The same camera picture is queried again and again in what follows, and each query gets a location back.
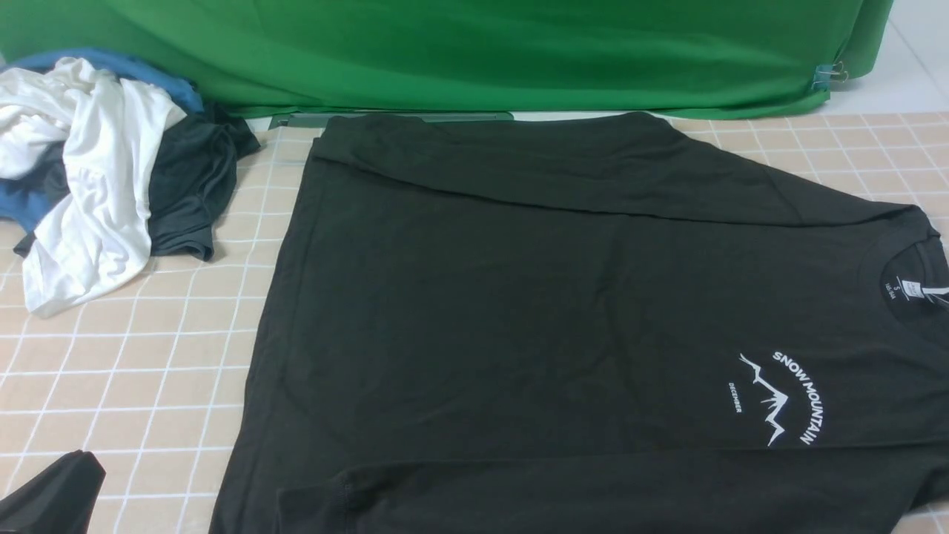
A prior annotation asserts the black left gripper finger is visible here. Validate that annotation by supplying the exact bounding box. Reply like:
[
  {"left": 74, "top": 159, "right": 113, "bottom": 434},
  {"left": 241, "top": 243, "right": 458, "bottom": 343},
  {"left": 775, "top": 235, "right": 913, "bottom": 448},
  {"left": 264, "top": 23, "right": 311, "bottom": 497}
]
[{"left": 1, "top": 450, "right": 106, "bottom": 533}]

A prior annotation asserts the dark gray long-sleeve shirt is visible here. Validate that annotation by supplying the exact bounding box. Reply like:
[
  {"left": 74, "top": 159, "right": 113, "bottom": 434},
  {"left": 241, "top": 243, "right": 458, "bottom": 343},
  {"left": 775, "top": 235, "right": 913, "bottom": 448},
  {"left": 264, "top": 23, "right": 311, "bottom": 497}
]
[{"left": 210, "top": 113, "right": 948, "bottom": 533}]

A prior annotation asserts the white crumpled shirt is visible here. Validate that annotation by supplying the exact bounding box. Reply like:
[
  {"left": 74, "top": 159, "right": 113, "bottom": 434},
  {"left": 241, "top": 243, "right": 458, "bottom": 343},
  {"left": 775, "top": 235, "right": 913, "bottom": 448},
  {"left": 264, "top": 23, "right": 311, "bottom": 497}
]
[{"left": 2, "top": 58, "right": 186, "bottom": 317}]

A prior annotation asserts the dark teal crumpled shirt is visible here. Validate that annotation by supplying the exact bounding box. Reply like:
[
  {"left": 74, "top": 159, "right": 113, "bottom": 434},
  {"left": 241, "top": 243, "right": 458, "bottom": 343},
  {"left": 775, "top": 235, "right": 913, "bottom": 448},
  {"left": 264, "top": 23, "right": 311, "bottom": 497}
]
[{"left": 1, "top": 101, "right": 261, "bottom": 261}]

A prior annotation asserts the checkered beige tablecloth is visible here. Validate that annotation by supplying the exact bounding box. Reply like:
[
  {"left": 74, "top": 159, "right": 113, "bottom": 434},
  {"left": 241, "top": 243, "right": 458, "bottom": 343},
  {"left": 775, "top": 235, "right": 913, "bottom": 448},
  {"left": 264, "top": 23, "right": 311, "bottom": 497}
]
[{"left": 1, "top": 111, "right": 948, "bottom": 533}]

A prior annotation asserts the blue crumpled garment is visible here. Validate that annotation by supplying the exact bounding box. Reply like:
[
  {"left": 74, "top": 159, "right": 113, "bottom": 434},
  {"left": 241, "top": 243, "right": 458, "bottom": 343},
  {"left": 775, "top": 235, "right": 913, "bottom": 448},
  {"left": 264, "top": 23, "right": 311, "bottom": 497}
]
[{"left": 1, "top": 47, "right": 204, "bottom": 232}]

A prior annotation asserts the green backdrop cloth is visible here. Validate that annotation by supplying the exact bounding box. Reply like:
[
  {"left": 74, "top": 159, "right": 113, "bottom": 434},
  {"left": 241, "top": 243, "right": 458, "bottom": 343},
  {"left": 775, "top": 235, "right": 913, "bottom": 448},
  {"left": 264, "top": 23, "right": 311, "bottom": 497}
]
[{"left": 2, "top": 1, "right": 893, "bottom": 119}]

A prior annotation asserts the blue binder clip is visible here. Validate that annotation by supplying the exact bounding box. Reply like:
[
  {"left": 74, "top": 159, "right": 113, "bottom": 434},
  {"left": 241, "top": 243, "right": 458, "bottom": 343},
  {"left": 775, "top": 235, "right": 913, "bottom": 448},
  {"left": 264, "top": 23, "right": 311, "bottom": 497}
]
[{"left": 811, "top": 61, "right": 850, "bottom": 91}]

